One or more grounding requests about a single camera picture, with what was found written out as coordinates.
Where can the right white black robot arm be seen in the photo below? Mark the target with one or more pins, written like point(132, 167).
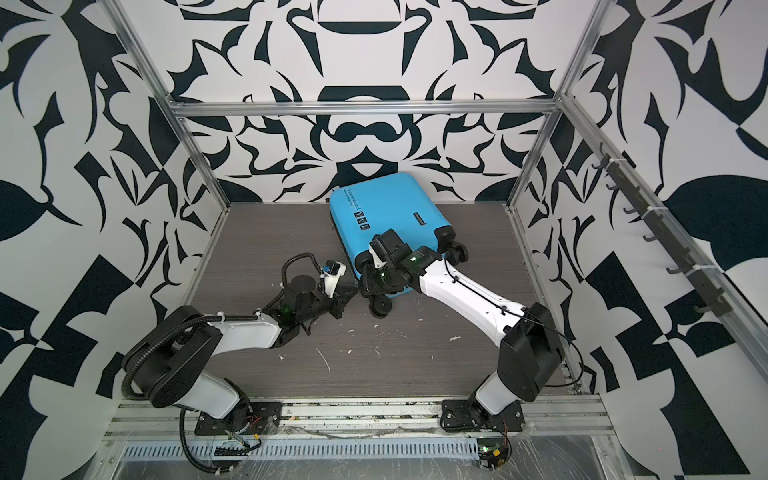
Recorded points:
point(530, 348)

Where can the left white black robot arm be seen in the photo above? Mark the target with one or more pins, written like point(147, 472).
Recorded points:
point(168, 366)

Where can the aluminium frame rails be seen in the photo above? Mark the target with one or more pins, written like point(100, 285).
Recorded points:
point(744, 323)

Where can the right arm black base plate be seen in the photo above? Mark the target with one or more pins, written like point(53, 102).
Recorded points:
point(459, 415)

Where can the black wall hook rack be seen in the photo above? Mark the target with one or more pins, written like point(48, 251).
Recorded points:
point(667, 231)

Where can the blue hard-shell suitcase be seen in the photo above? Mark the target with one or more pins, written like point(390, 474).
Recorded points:
point(379, 222)

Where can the white slotted cable duct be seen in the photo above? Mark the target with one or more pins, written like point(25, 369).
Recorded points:
point(345, 449)

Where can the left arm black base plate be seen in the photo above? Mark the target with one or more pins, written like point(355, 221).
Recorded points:
point(255, 419)

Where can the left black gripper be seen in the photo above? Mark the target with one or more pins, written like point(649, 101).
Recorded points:
point(341, 299)

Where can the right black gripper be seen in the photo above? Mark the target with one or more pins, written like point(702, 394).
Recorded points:
point(368, 273)

